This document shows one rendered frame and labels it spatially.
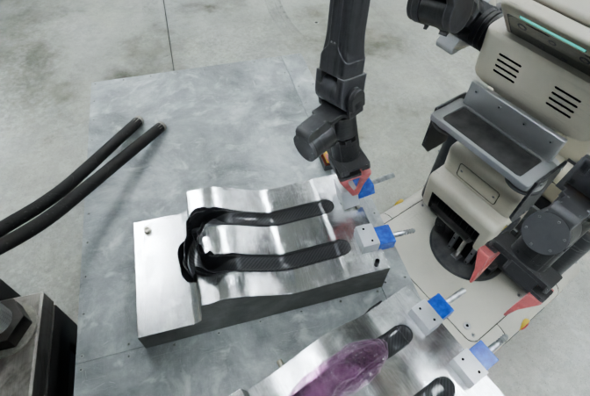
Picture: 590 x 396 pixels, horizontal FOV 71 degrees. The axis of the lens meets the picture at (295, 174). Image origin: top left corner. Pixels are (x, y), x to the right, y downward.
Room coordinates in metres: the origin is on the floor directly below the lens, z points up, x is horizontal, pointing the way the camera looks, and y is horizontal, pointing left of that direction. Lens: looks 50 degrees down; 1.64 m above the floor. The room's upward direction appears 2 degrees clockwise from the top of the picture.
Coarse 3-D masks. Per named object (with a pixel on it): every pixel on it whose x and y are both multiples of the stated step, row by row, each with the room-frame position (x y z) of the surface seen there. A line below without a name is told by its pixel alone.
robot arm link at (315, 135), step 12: (348, 96) 0.55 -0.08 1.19; (360, 96) 0.56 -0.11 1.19; (324, 108) 0.57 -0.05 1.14; (336, 108) 0.57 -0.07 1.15; (348, 108) 0.55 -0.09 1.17; (360, 108) 0.56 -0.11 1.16; (312, 120) 0.54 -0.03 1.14; (324, 120) 0.54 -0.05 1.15; (336, 120) 0.54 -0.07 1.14; (300, 132) 0.52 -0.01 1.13; (312, 132) 0.51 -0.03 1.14; (324, 132) 0.53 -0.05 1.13; (300, 144) 0.52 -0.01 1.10; (312, 144) 0.50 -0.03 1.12; (324, 144) 0.51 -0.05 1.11; (312, 156) 0.50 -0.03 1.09
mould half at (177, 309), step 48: (192, 192) 0.53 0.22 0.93; (240, 192) 0.55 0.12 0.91; (288, 192) 0.58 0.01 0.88; (144, 240) 0.45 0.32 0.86; (240, 240) 0.43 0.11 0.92; (288, 240) 0.45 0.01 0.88; (144, 288) 0.34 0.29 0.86; (192, 288) 0.34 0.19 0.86; (240, 288) 0.32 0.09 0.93; (288, 288) 0.34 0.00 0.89; (336, 288) 0.36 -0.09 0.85; (144, 336) 0.25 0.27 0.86
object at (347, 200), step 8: (384, 176) 0.58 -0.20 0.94; (392, 176) 0.59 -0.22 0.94; (336, 184) 0.56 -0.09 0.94; (352, 184) 0.55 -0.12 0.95; (368, 184) 0.56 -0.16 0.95; (336, 192) 0.57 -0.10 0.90; (344, 192) 0.53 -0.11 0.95; (360, 192) 0.55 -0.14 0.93; (368, 192) 0.55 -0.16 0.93; (344, 200) 0.53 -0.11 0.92; (352, 200) 0.53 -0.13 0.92; (344, 208) 0.53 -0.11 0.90
